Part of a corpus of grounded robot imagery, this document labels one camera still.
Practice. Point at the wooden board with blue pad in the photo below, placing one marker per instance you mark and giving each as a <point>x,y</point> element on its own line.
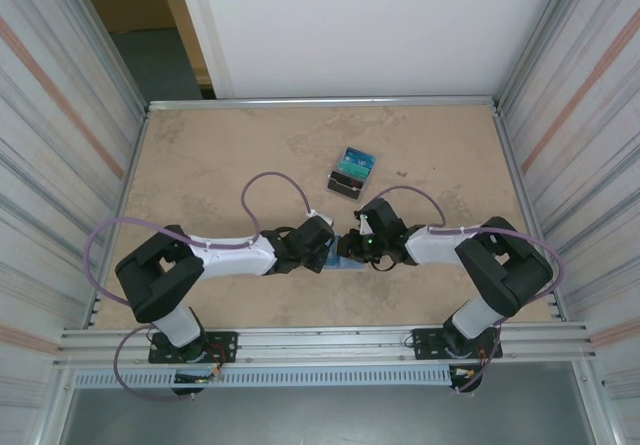
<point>347,265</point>

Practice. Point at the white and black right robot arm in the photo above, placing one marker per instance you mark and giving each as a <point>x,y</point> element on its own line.
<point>440,245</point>

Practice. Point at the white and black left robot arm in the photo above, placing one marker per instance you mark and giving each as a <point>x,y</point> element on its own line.
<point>230,257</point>

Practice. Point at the black credit card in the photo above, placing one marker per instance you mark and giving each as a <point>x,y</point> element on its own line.
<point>342,183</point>

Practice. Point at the clear plastic card box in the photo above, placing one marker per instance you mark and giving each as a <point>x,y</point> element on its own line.
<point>372,165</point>

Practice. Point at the teal credit card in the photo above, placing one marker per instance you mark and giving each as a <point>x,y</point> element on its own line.
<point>352,167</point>

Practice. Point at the blue credit card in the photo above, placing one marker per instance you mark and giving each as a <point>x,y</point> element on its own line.
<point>357,155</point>

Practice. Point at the grey metal bottom panel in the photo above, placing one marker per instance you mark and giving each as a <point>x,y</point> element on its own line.
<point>325,415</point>

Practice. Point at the small circuit board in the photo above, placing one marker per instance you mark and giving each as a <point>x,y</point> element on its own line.
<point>192,378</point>

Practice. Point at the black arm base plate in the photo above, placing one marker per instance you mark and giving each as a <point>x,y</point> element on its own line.
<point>225,342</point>
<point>425,342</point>

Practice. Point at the aluminium table end rail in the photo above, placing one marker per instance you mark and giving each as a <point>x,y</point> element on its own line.
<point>325,101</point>

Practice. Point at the aluminium table side rail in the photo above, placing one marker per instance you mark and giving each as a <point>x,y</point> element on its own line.
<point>121,215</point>
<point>522,200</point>

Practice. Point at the aluminium frame post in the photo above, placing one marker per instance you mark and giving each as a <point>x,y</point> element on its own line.
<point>117,65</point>
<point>539,40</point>

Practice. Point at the white door frame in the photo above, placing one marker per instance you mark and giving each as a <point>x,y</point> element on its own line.
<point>200,15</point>

